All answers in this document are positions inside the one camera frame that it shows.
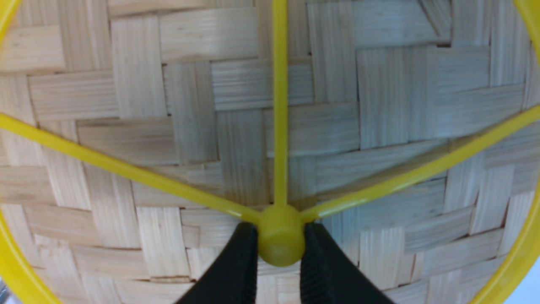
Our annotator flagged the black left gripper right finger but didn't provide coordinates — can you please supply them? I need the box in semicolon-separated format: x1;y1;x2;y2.
300;223;393;304

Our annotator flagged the woven bamboo steamer lid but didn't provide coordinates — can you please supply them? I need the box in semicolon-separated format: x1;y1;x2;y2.
1;0;539;304

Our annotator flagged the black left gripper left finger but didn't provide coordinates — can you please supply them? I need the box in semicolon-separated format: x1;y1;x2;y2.
177;223;258;304

